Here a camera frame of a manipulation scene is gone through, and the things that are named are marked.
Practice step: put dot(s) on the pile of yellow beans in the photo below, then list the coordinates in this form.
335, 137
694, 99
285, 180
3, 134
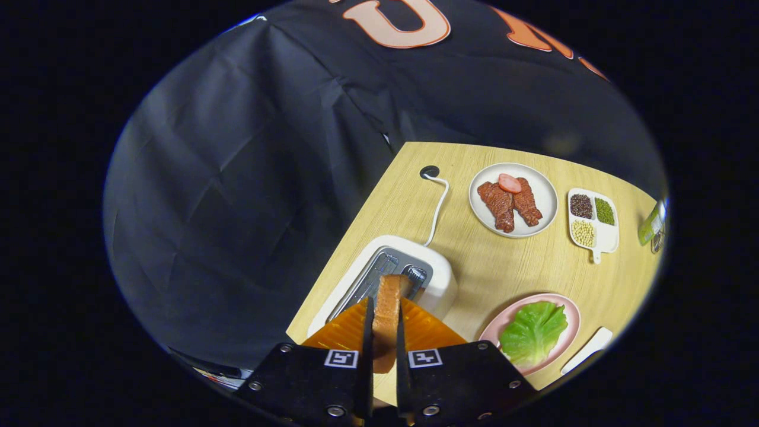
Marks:
583, 233

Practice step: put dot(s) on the silver bottle with green label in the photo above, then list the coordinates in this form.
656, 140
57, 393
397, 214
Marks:
651, 224

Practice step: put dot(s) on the pink sausage slice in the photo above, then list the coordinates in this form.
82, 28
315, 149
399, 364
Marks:
510, 183

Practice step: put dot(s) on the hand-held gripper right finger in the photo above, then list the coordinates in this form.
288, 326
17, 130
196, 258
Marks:
402, 367

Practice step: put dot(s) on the white oval plate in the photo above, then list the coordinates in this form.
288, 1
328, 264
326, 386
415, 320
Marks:
587, 351

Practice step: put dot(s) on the black backdrop cloth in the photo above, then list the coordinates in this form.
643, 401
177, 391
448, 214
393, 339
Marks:
237, 178

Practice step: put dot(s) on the toasted bread slice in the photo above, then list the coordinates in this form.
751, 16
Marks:
388, 314

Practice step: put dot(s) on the round white plate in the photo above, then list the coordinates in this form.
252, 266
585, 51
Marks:
542, 196

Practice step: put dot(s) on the pile of dark beans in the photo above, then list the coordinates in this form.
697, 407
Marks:
581, 206

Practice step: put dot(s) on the cream white toaster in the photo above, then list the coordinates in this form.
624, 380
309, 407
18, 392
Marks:
436, 279

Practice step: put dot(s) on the brown meat piece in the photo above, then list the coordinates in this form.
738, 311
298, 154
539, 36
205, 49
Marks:
526, 204
498, 204

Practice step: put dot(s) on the pile of green beans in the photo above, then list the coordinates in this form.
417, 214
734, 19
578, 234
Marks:
605, 211

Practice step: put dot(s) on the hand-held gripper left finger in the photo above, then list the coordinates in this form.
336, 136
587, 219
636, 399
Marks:
367, 367

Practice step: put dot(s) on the green lettuce leaf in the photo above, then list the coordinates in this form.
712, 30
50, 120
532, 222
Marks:
533, 332

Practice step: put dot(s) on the pink round plate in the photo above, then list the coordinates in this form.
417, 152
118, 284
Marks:
495, 326

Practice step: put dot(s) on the white divided dish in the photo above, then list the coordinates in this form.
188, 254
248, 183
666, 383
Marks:
606, 237

